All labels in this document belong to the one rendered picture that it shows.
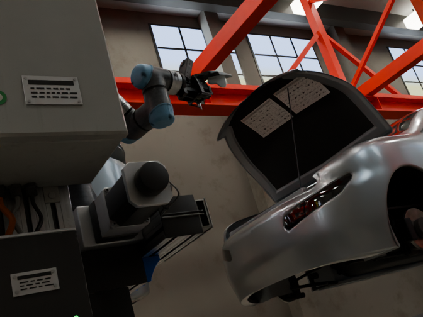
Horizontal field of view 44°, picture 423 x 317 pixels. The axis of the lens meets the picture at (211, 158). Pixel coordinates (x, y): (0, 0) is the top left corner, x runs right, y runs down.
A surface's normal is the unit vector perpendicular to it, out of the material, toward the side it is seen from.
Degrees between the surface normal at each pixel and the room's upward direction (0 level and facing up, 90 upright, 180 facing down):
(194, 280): 90
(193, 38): 90
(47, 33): 90
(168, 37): 90
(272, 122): 140
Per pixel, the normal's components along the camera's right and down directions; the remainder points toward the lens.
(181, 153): 0.46, -0.44
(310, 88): -0.32, 0.73
